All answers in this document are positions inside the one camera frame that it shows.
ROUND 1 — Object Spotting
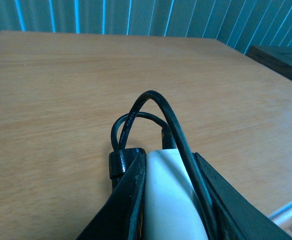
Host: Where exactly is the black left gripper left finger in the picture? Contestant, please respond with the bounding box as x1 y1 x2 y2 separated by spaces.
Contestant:
77 149 146 240

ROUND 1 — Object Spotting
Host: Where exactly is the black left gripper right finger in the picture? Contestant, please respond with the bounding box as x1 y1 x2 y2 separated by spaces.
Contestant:
194 153 292 240

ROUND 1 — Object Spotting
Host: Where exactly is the white charger with black cable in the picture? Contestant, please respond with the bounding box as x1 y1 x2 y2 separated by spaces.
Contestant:
111 90 221 240

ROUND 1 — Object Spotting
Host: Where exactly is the wooden nightstand cabinet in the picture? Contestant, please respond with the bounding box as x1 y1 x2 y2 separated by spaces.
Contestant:
0 31 292 240

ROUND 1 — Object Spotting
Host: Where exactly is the dark wooden furniture edge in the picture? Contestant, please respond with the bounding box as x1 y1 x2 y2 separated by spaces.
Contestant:
246 45 292 81

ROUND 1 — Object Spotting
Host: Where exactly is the grey pleated curtain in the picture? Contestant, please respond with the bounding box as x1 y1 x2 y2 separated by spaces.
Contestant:
0 0 292 53

